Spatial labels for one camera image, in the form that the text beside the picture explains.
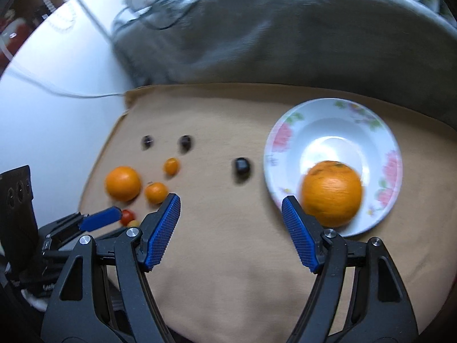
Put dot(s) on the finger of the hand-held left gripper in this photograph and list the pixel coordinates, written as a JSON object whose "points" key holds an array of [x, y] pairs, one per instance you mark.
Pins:
{"points": [[101, 218], [110, 232]]}

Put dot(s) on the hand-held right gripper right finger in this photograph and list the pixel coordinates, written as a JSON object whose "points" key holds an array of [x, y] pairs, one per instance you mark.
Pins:
{"points": [[300, 235]]}

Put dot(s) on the large orange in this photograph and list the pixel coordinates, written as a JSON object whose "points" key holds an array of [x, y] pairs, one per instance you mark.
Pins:
{"points": [[332, 193]]}

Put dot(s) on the yellow cherry tomato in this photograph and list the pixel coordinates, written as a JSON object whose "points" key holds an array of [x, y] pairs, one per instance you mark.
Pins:
{"points": [[134, 223]]}

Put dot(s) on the grey blanket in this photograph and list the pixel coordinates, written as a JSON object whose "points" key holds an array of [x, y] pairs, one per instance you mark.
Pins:
{"points": [[285, 32]]}

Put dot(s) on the white floral plate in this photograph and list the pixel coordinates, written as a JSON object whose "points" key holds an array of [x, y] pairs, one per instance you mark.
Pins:
{"points": [[334, 135]]}

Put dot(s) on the red object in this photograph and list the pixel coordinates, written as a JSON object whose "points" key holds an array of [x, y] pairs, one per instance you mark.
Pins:
{"points": [[12, 32]]}

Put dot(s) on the tiny orange kumquat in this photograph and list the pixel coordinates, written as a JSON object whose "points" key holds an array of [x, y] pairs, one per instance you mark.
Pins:
{"points": [[171, 166]]}

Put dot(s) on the medium orange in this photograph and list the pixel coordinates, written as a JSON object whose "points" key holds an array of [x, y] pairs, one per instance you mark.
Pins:
{"points": [[123, 183]]}

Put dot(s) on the tan cloth mat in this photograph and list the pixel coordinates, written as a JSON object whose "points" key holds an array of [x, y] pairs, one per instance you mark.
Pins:
{"points": [[221, 193]]}

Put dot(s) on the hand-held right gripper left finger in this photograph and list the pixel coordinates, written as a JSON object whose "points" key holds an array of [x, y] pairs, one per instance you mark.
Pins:
{"points": [[161, 232]]}

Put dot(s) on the small orange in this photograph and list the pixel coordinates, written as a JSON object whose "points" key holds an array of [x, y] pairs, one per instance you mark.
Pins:
{"points": [[156, 192]]}

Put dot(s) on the small dark plum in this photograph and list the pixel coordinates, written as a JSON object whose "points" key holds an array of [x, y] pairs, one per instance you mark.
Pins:
{"points": [[185, 143], [147, 142], [241, 167]]}

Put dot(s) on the red cherry tomato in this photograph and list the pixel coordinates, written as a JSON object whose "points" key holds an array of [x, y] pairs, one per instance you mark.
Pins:
{"points": [[127, 216]]}

